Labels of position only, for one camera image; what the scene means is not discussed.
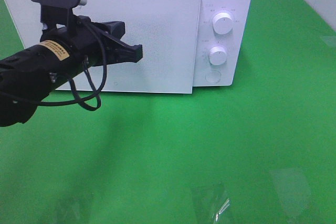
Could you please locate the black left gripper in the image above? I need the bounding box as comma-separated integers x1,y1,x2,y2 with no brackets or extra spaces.
40,5,143,67

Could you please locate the white microwave door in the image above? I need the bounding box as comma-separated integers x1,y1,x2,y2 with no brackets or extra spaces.
1,0,200,106

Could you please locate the round door release button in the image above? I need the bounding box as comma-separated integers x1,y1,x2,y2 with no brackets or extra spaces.
205,71,221,83

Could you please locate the white dial knob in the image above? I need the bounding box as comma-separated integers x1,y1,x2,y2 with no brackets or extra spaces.
208,46,227,66
212,12,234,35

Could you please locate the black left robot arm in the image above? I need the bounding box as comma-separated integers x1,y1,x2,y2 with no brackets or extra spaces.
1,5,143,127

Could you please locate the white microwave oven body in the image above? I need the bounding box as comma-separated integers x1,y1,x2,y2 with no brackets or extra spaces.
4,0,250,93

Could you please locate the clear plastic film scrap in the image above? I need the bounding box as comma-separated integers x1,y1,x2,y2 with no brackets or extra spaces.
191,183,234,223

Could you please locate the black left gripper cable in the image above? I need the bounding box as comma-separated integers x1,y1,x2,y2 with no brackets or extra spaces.
0,19,108,112

